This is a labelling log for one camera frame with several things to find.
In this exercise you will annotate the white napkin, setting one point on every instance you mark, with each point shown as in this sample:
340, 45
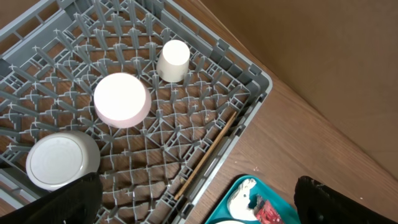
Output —
238, 202

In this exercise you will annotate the grey small saucer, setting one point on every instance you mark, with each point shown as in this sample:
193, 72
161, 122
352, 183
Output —
60, 158

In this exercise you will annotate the wooden chopstick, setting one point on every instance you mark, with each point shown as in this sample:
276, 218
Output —
206, 156

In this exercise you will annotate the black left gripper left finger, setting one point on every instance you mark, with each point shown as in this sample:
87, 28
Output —
76, 202

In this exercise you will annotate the red snack wrapper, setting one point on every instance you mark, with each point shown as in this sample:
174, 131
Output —
266, 213

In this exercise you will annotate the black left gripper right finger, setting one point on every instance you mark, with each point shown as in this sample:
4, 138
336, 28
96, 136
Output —
319, 204

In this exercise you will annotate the teal plastic tray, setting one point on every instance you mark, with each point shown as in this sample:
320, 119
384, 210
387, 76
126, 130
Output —
221, 213

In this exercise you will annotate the cream cup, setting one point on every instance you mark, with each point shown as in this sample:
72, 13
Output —
173, 62

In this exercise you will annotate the grey dishwasher rack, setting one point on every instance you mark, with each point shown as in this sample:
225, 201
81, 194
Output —
54, 55

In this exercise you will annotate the large white plate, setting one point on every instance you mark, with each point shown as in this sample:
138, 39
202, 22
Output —
230, 222

